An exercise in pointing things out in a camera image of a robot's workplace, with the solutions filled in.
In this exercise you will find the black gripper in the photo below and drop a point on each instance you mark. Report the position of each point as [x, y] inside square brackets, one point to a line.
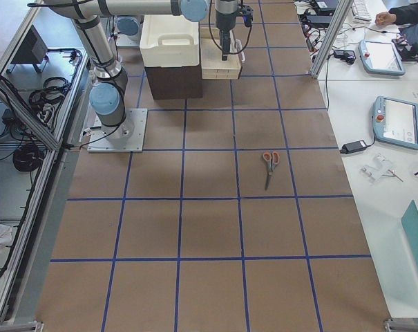
[224, 21]

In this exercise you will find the light wooden drawer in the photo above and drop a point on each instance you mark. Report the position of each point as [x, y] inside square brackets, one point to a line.
[212, 65]

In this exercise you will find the grey orange handled scissors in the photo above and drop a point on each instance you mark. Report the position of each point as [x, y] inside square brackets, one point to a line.
[272, 159]

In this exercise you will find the person's dark sleeved forearm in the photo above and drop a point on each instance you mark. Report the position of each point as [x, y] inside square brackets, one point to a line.
[405, 14]

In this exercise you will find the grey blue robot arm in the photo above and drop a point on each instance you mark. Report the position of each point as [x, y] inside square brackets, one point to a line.
[129, 26]
[107, 98]

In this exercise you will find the white brown drawer cabinet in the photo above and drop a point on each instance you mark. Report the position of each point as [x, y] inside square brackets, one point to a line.
[170, 48]

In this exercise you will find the person's hand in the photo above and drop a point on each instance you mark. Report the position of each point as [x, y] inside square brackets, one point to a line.
[385, 18]

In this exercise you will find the small black charger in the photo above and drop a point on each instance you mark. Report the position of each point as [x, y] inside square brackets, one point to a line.
[347, 56]

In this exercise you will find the white keyboard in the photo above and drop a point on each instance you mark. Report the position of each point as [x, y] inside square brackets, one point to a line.
[360, 11]

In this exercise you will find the upper teach pendant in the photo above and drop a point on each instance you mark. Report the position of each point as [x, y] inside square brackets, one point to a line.
[381, 58]

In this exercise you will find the teach pendant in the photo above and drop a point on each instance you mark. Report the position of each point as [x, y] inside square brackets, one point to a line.
[381, 58]
[395, 122]

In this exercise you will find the black power adapter brick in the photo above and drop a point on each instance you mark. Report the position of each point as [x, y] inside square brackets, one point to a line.
[353, 147]

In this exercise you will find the lower teach pendant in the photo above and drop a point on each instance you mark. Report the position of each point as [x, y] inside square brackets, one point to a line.
[395, 122]

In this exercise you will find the aluminium frame post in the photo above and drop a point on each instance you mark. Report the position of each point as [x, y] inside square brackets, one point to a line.
[335, 25]

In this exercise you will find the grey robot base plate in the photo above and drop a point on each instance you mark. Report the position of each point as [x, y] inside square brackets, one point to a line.
[129, 137]

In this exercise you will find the clear plastic bracket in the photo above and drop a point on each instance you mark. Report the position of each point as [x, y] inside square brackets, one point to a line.
[381, 168]

